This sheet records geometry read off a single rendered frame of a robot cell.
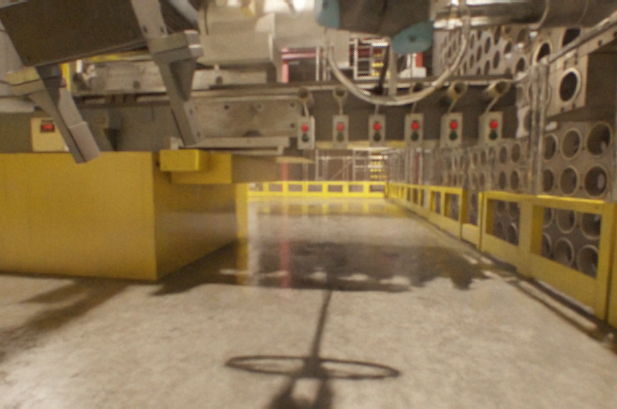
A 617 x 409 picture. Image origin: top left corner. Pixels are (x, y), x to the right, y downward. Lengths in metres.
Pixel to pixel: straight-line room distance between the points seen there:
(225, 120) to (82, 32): 1.50
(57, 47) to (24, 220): 1.71
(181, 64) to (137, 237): 1.35
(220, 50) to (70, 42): 1.54
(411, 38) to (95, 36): 0.48
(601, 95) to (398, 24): 1.94
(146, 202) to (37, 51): 1.24
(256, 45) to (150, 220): 1.01
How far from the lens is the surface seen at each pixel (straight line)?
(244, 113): 1.81
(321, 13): 0.60
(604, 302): 1.46
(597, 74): 2.49
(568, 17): 2.25
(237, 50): 1.87
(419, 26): 0.65
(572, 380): 1.04
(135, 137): 2.15
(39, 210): 1.99
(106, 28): 0.36
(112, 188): 1.70
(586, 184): 3.04
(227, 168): 1.55
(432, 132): 1.70
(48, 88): 0.43
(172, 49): 0.34
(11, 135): 2.76
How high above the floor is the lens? 0.46
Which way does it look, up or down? 5 degrees down
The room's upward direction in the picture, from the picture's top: straight up
